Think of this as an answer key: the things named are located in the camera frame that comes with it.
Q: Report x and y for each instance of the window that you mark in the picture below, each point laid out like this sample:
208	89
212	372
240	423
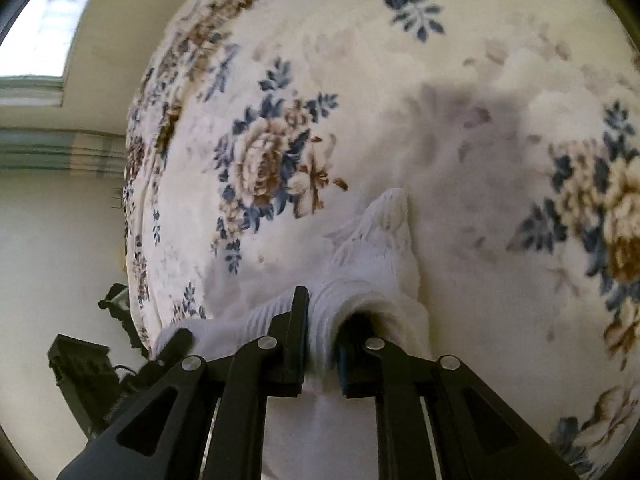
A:
45	30

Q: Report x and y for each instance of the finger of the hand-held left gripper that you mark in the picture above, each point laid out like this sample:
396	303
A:
120	305
177	342

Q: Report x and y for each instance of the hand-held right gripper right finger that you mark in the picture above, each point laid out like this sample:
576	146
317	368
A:
344	370

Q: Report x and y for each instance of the floral bed blanket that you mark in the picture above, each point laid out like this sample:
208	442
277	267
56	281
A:
450	135

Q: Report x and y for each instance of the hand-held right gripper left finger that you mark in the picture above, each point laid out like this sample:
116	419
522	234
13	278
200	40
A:
295	340

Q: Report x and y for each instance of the white knit sweater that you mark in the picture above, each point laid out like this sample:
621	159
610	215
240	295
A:
370	270

